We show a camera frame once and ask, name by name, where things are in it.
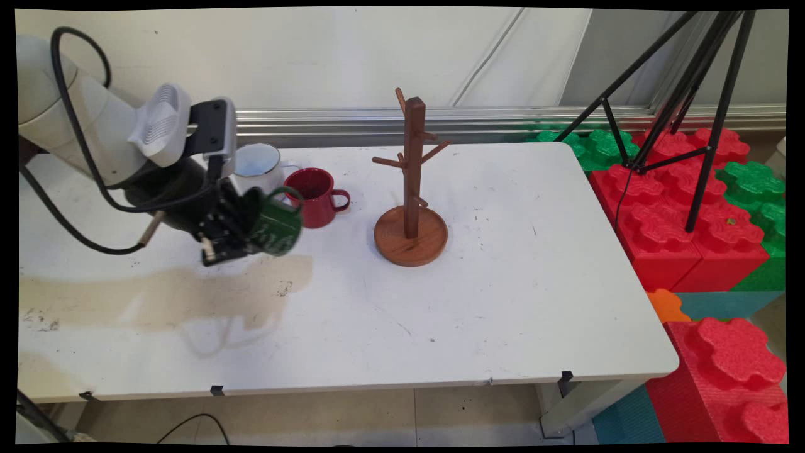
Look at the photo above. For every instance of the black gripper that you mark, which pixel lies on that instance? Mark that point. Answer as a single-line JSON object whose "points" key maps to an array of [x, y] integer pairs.
{"points": [[182, 198]]}

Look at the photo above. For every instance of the green enamel mug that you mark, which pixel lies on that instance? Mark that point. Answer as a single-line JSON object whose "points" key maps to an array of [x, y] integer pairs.
{"points": [[280, 226]]}

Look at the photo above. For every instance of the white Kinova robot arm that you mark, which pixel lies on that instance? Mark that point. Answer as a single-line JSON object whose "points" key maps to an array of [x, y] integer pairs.
{"points": [[94, 132]]}

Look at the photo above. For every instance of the white enamel mug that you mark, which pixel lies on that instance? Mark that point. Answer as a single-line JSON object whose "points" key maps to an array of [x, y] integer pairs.
{"points": [[261, 170]]}

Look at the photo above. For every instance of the red enamel mug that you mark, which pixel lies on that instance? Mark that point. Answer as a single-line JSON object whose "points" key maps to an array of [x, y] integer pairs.
{"points": [[317, 201]]}

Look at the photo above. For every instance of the black table edge clip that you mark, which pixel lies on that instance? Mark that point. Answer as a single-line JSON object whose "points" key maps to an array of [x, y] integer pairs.
{"points": [[217, 391], [87, 396], [566, 376]]}

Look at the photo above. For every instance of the brown wooden mug tree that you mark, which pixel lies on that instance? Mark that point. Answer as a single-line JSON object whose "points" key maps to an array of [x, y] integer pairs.
{"points": [[412, 189]]}

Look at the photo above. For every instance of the green foam block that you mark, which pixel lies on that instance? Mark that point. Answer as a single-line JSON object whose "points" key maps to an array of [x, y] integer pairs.
{"points": [[604, 148], [758, 189]]}

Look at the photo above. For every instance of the white table leg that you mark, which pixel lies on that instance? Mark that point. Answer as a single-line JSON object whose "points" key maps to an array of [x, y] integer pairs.
{"points": [[585, 402]]}

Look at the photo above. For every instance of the large red foam block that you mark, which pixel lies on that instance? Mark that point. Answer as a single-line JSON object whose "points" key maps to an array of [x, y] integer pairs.
{"points": [[666, 214]]}

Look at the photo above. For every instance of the orange foam piece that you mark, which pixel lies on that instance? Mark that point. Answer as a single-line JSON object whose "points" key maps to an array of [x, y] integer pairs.
{"points": [[665, 305]]}

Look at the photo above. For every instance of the teal foam block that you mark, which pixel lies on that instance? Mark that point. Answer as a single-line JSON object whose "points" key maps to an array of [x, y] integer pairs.
{"points": [[629, 418]]}

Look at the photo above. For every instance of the black tripod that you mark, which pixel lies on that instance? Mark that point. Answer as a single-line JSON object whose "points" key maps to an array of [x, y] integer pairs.
{"points": [[707, 100]]}

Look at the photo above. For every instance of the aluminium wall rail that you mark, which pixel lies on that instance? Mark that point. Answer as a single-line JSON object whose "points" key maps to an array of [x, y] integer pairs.
{"points": [[503, 119]]}

